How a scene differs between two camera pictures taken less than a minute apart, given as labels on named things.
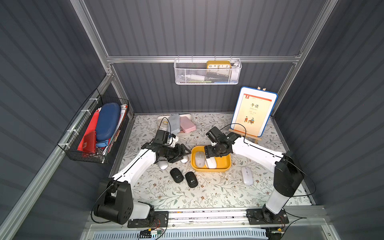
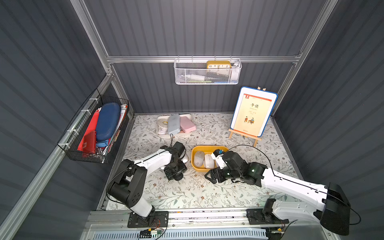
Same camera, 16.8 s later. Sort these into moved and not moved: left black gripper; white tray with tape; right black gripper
Moved: left black gripper; right black gripper
Not moved: white tray with tape
